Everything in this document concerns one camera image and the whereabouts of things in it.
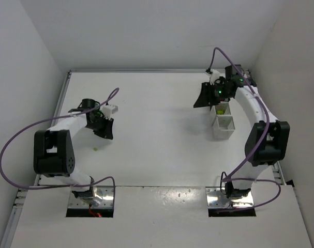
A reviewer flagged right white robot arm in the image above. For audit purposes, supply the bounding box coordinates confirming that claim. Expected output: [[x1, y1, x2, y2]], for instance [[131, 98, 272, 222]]
[[193, 65, 290, 198]]

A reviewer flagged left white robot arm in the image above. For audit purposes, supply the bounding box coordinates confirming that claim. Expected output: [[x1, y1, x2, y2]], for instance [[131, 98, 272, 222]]
[[34, 99, 118, 207]]

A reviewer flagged white mesh container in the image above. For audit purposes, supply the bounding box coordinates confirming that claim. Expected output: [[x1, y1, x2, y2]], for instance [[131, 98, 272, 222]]
[[212, 115, 235, 140], [210, 101, 231, 123]]

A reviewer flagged near white mesh container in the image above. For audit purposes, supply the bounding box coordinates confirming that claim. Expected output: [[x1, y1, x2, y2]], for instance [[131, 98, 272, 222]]
[[212, 115, 235, 140]]

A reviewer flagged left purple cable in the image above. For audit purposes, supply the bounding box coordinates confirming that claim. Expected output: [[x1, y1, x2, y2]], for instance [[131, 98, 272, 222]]
[[0, 87, 120, 193]]

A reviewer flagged purple cable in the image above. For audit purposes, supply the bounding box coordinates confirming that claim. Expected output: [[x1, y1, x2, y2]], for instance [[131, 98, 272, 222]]
[[208, 47, 281, 213], [0, 87, 120, 193]]

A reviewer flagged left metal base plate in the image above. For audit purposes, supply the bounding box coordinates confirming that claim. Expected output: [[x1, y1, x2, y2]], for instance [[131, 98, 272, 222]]
[[68, 186, 114, 209]]

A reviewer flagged metal base plate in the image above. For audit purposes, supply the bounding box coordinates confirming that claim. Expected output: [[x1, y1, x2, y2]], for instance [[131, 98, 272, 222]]
[[68, 186, 114, 209], [205, 187, 254, 209]]

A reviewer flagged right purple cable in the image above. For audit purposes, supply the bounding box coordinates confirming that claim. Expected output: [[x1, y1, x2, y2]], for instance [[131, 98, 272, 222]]
[[208, 47, 281, 213]]

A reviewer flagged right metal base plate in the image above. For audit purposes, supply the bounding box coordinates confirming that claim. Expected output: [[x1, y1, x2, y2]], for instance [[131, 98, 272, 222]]
[[205, 187, 254, 209]]

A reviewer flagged right aluminium frame rail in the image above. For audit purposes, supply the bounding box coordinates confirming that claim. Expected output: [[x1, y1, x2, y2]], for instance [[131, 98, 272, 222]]
[[246, 68, 287, 185]]

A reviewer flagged aluminium frame rail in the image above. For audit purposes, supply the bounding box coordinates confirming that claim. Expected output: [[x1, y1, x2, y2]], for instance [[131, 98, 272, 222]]
[[246, 68, 287, 185], [0, 71, 72, 248]]

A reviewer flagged left aluminium frame rail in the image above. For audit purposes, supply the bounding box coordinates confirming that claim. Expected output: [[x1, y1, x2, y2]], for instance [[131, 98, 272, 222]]
[[0, 71, 72, 248]]

